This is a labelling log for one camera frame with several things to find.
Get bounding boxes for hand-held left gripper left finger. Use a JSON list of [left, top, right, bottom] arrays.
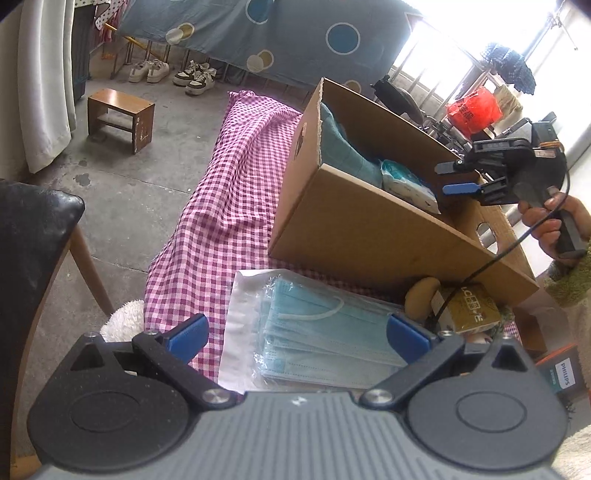
[[69, 314, 236, 411]]

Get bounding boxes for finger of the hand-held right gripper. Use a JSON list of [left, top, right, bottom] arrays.
[[434, 161, 477, 176], [441, 181, 484, 196]]

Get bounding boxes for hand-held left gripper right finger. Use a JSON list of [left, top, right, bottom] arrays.
[[360, 314, 534, 409]]

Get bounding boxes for blue wet wipes pack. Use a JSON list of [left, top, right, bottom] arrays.
[[379, 159, 441, 215]]

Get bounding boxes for gold tissue packet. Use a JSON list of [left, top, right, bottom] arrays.
[[436, 282, 504, 334]]

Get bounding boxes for pack of blue face masks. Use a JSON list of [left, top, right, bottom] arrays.
[[218, 269, 437, 395]]

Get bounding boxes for brown cardboard box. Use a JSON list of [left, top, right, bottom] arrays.
[[268, 78, 540, 308]]

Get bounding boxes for teal checked towel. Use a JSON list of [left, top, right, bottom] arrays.
[[320, 102, 384, 188]]

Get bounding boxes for person's right forearm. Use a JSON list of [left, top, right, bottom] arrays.
[[542, 254, 591, 308]]

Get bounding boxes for person's right hand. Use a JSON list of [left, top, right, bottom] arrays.
[[517, 194, 591, 268]]

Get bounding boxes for red plastic bag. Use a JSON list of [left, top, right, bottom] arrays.
[[445, 87, 503, 137]]

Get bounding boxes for beige hanging towel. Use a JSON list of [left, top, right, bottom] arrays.
[[493, 83, 525, 121]]

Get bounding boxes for white fluffy rug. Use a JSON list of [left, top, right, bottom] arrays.
[[99, 299, 146, 343]]

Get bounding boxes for dark blue hanging garment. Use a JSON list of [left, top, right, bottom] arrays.
[[482, 42, 537, 97]]

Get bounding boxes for purple checked tablecloth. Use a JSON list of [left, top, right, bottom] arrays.
[[144, 90, 522, 393]]

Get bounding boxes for dark green product box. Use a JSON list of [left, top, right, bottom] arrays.
[[536, 346, 578, 398]]

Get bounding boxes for wooden chair with black seat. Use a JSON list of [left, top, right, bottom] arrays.
[[0, 179, 116, 467]]

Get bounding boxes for blue sheet with circles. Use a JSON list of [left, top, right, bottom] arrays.
[[115, 0, 411, 100]]

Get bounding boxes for small wooden stool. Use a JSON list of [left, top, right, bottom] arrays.
[[87, 89, 155, 155]]

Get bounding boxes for black and white sneaker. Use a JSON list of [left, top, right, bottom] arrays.
[[185, 66, 218, 96], [173, 62, 199, 87]]

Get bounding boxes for white curtain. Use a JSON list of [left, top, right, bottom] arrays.
[[16, 0, 77, 174]]

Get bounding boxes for white polka dot cloth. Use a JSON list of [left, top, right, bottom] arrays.
[[76, 0, 114, 28]]

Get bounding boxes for black cable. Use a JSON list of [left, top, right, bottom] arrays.
[[427, 157, 571, 324]]

